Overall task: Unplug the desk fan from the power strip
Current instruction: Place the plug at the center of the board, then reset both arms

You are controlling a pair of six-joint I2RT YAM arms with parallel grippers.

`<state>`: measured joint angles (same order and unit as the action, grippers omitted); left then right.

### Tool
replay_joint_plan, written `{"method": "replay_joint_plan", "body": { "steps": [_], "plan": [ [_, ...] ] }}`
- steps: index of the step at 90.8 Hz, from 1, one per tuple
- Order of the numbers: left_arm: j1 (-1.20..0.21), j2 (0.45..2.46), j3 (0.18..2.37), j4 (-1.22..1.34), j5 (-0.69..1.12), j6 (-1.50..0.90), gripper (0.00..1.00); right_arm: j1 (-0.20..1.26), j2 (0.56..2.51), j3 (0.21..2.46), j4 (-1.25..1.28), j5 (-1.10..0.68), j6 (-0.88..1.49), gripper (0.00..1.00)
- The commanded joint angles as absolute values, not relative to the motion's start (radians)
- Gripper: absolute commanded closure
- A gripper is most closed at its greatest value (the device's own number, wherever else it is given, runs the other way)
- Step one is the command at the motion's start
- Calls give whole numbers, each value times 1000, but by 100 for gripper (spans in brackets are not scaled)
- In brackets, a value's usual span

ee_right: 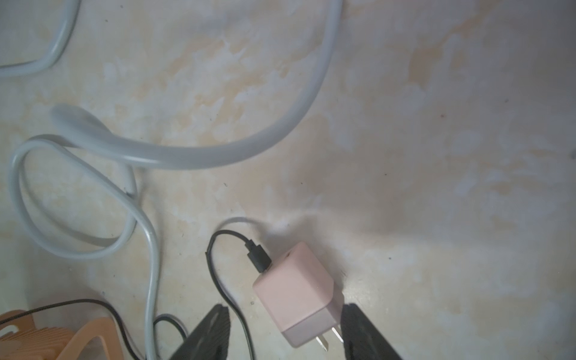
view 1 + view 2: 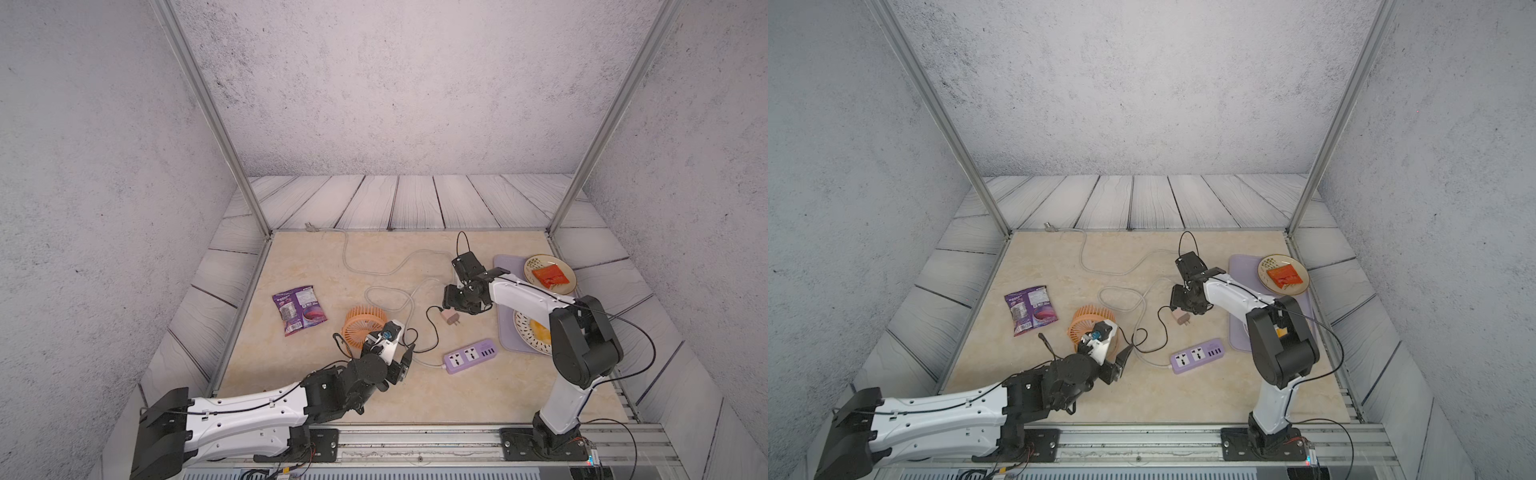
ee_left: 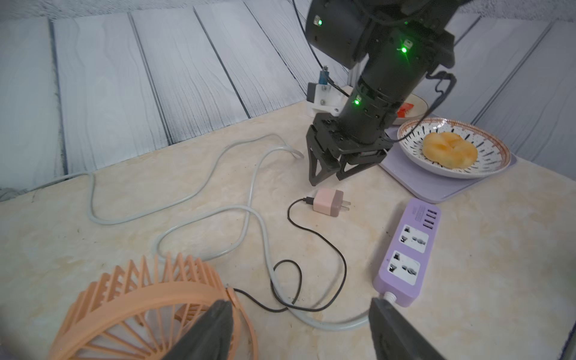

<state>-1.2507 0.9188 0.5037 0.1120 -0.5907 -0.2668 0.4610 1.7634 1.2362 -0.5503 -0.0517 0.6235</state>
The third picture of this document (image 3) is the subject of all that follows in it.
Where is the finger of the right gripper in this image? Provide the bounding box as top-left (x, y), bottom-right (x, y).
top-left (307, 145), bottom-right (341, 186)
top-left (336, 150), bottom-right (387, 180)

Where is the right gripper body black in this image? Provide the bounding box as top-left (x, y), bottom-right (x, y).
top-left (307, 113), bottom-right (393, 155)

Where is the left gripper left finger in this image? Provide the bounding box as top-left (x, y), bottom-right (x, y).
top-left (163, 300), bottom-right (234, 360)

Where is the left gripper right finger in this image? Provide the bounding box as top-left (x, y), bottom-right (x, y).
top-left (368, 298), bottom-right (446, 360)

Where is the pink USB plug adapter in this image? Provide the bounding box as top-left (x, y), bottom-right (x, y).
top-left (312, 187), bottom-right (351, 217)

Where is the black fan cable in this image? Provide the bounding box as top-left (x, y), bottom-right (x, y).
top-left (233, 196), bottom-right (348, 314)

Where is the purple power strip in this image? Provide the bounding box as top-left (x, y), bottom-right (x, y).
top-left (373, 198), bottom-right (442, 308)

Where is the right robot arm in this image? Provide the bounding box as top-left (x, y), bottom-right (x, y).
top-left (305, 0), bottom-right (461, 185)

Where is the orange desk fan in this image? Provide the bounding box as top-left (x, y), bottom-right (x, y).
top-left (48, 254), bottom-right (259, 359)

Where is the red food piece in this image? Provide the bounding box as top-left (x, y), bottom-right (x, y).
top-left (397, 103), bottom-right (414, 119)

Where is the lavender tray mat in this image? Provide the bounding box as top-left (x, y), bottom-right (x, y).
top-left (380, 118), bottom-right (517, 203)

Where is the plate with red food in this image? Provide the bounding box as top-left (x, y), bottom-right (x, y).
top-left (393, 94), bottom-right (428, 126)

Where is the yellow bread piece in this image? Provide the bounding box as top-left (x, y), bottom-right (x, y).
top-left (422, 132), bottom-right (479, 169)

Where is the patterned plate with bread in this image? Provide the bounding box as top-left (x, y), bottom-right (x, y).
top-left (393, 117), bottom-right (512, 179)

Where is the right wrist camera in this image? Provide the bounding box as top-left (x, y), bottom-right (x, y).
top-left (306, 66), bottom-right (349, 118)

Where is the grey power strip cord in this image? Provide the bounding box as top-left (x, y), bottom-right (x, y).
top-left (0, 133), bottom-right (397, 332)

